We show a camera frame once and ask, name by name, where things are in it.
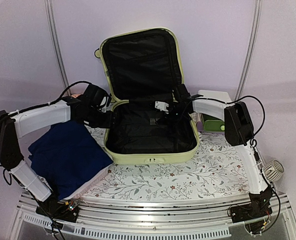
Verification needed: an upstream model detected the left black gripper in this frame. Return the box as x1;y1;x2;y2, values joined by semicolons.
81;106;120;129

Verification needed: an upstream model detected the purple drawer with pink knob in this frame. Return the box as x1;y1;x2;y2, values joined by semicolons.
196;120;204;132

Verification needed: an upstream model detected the frosted glass spray bottle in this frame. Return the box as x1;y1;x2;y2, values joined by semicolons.
150;118;158;125

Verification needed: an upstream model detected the dark blue garment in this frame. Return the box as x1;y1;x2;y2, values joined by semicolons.
28;121;113;200

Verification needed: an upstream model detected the light green hard-shell suitcase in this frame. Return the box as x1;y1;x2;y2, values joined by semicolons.
96;27;199;165

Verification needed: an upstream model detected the green drawer with knob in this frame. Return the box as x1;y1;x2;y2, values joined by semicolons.
202;114;225;132

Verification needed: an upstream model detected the white plastic mesh basket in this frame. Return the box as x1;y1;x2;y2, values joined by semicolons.
67;166;109;200

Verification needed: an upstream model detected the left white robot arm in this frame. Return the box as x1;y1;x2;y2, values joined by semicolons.
0;84;112;217

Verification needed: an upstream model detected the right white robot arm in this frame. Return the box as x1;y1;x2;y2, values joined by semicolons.
154;84;272;218

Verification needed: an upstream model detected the pink bowl behind basket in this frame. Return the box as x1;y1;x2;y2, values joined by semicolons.
71;93;82;98

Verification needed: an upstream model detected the floral patterned tablecloth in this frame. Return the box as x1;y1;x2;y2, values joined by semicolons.
75;128;250;202

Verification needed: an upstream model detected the left metal corner post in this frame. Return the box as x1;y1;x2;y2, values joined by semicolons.
44;0;69;88

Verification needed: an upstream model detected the metal corner post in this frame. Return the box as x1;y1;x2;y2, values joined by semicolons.
235;0;262;100
44;0;69;88

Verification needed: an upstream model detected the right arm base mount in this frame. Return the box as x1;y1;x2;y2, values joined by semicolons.
227;188;272;235

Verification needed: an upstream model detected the right metal corner post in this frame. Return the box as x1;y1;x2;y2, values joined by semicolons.
235;0;262;100

